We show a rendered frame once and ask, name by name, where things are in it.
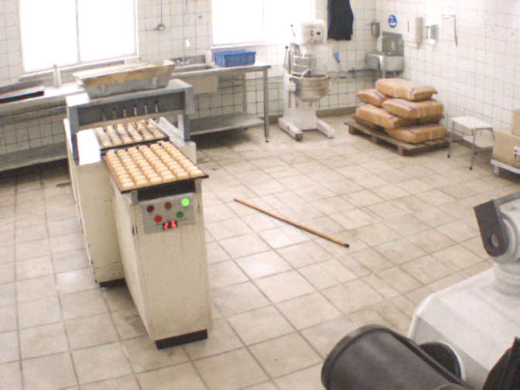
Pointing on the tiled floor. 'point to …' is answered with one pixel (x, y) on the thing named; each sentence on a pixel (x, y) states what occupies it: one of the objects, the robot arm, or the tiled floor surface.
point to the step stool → (473, 135)
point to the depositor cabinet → (104, 203)
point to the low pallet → (398, 140)
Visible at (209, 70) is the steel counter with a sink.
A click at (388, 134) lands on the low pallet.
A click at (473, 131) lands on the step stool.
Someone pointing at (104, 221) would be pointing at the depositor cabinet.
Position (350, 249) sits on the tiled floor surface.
